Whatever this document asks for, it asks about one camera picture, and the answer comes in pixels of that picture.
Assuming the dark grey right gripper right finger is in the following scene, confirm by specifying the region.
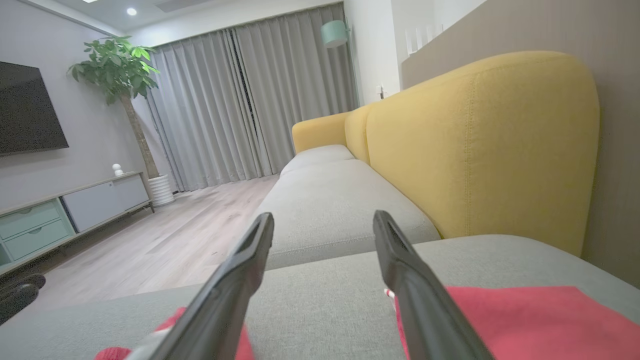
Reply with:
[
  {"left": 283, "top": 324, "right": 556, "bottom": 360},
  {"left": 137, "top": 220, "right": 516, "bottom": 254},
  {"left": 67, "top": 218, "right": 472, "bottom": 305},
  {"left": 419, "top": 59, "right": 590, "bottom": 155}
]
[{"left": 372, "top": 210, "right": 494, "bottom": 360}]

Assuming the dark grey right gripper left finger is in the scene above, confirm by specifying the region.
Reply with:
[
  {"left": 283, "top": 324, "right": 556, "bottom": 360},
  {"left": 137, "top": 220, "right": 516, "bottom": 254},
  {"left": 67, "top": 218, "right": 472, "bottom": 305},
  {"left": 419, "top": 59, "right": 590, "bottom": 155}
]
[{"left": 147, "top": 212, "right": 275, "bottom": 360}]

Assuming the red white basketball jersey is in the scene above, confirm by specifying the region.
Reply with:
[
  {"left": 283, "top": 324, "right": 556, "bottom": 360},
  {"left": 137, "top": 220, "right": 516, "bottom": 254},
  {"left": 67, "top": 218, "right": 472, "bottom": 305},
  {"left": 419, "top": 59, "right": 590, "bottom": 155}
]
[{"left": 384, "top": 285, "right": 640, "bottom": 360}]

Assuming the red garment with striped trim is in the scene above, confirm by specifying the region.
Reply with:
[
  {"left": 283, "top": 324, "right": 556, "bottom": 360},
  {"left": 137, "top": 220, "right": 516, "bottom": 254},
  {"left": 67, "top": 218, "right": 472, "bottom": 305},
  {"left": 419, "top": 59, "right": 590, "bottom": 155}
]
[{"left": 94, "top": 306, "right": 255, "bottom": 360}]

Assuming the grey sofa seat cushion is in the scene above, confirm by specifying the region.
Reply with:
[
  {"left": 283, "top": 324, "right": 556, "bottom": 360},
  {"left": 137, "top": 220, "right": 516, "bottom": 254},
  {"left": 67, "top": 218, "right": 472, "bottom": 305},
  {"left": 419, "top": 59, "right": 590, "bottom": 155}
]
[
  {"left": 0, "top": 234, "right": 640, "bottom": 360},
  {"left": 279, "top": 144, "right": 356, "bottom": 177},
  {"left": 254, "top": 159, "right": 442, "bottom": 271}
]

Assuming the white ribbed plant pot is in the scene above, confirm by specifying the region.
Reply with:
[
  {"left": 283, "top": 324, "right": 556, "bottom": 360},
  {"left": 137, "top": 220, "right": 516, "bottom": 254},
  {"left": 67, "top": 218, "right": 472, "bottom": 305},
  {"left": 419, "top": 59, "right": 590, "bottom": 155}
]
[{"left": 147, "top": 173, "right": 176, "bottom": 208}]

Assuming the grey mint TV cabinet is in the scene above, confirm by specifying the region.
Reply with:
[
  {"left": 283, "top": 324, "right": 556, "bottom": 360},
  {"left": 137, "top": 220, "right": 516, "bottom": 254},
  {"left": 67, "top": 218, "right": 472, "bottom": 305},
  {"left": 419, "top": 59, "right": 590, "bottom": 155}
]
[{"left": 0, "top": 171, "right": 155, "bottom": 277}]

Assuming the large yellow sofa backrest cushion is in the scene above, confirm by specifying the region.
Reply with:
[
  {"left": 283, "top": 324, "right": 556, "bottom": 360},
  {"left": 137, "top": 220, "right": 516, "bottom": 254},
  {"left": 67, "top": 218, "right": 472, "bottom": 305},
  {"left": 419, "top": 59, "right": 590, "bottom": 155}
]
[{"left": 366, "top": 50, "right": 601, "bottom": 257}]

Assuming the small yellow sofa backrest cushion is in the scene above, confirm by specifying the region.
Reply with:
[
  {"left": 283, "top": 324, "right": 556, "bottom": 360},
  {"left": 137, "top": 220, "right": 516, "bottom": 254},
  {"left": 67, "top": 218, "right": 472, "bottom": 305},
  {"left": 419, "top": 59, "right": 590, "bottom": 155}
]
[{"left": 344, "top": 104, "right": 375, "bottom": 165}]

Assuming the grey pleated curtain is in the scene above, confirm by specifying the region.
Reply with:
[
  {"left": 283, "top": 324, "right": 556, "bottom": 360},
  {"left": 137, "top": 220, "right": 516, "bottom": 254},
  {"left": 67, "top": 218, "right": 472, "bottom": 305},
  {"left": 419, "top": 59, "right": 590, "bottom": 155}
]
[
  {"left": 231, "top": 2, "right": 360, "bottom": 177},
  {"left": 144, "top": 29, "right": 262, "bottom": 193}
]

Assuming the black rounded base part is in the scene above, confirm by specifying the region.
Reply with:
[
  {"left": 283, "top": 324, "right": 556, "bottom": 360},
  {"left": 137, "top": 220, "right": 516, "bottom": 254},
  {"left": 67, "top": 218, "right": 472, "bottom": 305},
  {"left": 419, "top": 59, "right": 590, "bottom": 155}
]
[{"left": 0, "top": 273, "right": 47, "bottom": 326}]

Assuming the yellow sofa armrest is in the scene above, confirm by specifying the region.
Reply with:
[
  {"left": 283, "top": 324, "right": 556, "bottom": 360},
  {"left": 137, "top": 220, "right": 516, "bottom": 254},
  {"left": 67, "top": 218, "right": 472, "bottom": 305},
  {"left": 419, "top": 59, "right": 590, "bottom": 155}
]
[{"left": 292, "top": 112, "right": 352, "bottom": 154}]

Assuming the green leafy indoor tree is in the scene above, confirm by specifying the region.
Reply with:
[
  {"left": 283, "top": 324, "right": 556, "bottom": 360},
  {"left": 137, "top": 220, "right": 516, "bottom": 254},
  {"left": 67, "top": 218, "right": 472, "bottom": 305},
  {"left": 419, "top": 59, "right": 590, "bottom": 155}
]
[{"left": 67, "top": 35, "right": 162, "bottom": 180}]

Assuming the white slatted rack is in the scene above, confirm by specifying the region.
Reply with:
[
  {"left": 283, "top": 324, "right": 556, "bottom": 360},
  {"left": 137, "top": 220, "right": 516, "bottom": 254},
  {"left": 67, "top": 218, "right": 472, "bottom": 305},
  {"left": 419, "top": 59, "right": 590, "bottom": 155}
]
[{"left": 404, "top": 21, "right": 446, "bottom": 57}]

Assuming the black flat screen TV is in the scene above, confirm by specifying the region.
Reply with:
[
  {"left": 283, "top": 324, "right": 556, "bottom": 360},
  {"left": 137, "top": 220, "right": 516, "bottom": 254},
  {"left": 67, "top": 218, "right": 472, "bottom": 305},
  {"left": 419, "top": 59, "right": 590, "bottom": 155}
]
[{"left": 0, "top": 60, "right": 70, "bottom": 157}]

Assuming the mint green floor lamp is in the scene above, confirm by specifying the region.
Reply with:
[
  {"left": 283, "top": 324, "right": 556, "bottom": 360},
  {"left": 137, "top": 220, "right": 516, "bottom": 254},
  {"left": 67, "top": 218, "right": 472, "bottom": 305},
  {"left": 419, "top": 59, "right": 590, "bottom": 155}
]
[{"left": 320, "top": 19, "right": 360, "bottom": 108}]

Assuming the ceiling air vent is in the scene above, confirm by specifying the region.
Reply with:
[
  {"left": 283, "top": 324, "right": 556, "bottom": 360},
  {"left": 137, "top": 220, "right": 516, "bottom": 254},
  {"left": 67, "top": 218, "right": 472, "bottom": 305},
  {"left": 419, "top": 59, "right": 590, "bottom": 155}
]
[{"left": 152, "top": 0, "right": 213, "bottom": 13}]

